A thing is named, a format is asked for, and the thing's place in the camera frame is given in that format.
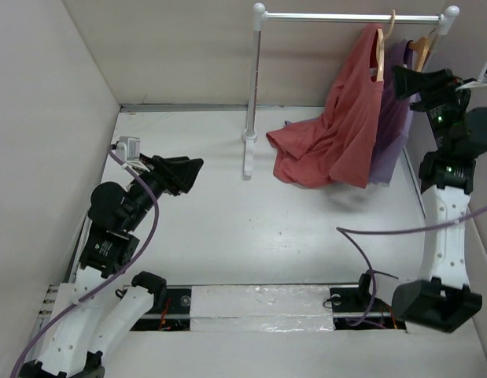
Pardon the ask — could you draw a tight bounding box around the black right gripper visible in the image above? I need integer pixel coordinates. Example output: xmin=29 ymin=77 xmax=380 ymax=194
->
xmin=393 ymin=62 xmax=479 ymax=153

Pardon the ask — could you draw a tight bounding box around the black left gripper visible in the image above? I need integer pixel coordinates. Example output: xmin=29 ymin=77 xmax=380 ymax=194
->
xmin=122 ymin=152 xmax=202 ymax=232

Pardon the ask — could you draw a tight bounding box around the light wooden hanger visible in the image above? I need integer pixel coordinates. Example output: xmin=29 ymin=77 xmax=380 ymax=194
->
xmin=370 ymin=9 xmax=397 ymax=82

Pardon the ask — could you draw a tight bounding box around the red t shirt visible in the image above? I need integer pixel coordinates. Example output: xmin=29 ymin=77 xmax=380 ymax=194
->
xmin=267 ymin=24 xmax=384 ymax=189

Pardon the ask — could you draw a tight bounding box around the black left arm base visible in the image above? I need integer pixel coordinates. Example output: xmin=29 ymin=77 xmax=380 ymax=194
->
xmin=131 ymin=287 xmax=192 ymax=332

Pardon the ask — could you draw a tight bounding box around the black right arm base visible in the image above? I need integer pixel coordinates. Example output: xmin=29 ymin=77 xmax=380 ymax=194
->
xmin=323 ymin=272 xmax=407 ymax=331

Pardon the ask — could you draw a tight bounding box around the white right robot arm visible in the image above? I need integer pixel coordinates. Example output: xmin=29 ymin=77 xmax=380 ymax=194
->
xmin=392 ymin=66 xmax=487 ymax=333

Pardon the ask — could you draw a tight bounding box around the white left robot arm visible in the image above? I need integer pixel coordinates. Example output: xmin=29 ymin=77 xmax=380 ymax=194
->
xmin=10 ymin=153 xmax=204 ymax=377

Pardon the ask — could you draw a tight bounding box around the purple t shirt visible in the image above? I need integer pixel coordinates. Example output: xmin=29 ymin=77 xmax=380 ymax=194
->
xmin=282 ymin=37 xmax=421 ymax=187

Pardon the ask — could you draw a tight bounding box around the orange wooden hanger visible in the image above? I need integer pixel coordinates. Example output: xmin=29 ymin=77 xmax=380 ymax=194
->
xmin=408 ymin=36 xmax=431 ymax=72

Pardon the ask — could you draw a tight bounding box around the white metal clothes rack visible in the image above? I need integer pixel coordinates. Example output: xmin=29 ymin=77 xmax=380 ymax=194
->
xmin=242 ymin=2 xmax=460 ymax=180

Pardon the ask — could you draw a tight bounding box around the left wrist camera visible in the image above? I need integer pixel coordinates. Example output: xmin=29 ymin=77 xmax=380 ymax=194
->
xmin=112 ymin=136 xmax=141 ymax=164

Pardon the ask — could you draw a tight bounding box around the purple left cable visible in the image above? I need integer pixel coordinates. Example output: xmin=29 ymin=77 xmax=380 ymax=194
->
xmin=9 ymin=146 xmax=160 ymax=378

